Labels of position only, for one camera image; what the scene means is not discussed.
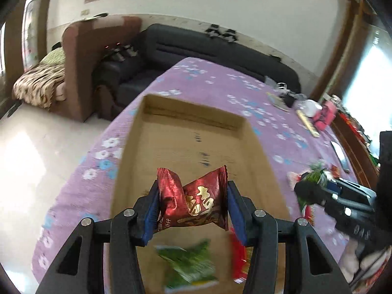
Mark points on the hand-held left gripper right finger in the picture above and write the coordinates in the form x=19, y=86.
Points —
x=237, y=216

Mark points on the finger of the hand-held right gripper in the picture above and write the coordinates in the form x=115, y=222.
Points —
x=352, y=193
x=309, y=193

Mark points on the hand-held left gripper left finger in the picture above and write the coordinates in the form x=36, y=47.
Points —
x=151, y=213

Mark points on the dark green snack packet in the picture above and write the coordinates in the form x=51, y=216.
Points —
x=315, y=176

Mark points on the white and red snack packet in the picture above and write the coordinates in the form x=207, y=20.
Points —
x=293, y=178

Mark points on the dark red snack packet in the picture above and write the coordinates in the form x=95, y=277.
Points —
x=196, y=202

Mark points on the shallow cardboard box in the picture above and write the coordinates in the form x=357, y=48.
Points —
x=183, y=147

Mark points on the person's right hand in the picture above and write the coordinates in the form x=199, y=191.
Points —
x=352, y=260

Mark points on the white flat phone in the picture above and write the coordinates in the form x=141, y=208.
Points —
x=339, y=156

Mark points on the bright red snack packet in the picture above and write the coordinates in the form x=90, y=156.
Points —
x=239, y=257

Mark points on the wooden side cabinet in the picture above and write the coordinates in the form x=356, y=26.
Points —
x=352, y=147

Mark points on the green snack packet white band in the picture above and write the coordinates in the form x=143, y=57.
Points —
x=186, y=263

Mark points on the wooden ruler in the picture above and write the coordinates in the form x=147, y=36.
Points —
x=307, y=124

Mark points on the pink box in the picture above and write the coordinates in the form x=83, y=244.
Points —
x=326, y=115

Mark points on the white cup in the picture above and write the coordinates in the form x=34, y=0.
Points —
x=311, y=108

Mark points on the small black pouch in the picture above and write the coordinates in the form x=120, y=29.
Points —
x=288, y=100

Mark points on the thin booklet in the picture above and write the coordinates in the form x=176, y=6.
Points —
x=277, y=101

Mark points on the clear plastic bag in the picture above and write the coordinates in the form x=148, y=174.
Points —
x=275, y=83

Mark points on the bright window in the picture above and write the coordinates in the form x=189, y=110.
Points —
x=370, y=76

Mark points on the purple floral tablecloth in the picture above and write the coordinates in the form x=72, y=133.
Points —
x=220, y=79

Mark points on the brown armchair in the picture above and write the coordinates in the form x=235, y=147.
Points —
x=82, y=67

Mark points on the black hand-held device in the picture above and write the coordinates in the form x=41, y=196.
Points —
x=112, y=54
x=130, y=51

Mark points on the black leather sofa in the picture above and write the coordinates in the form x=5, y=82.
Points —
x=183, y=46

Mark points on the brown patterned blanket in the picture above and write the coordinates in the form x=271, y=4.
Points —
x=36, y=85

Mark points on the black clamp device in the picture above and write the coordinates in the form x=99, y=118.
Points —
x=213, y=32
x=229, y=35

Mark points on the green pillow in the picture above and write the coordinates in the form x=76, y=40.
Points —
x=55, y=57

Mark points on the wooden glass-panel door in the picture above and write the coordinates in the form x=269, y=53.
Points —
x=30, y=30

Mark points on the wall socket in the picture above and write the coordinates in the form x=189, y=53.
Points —
x=84, y=12

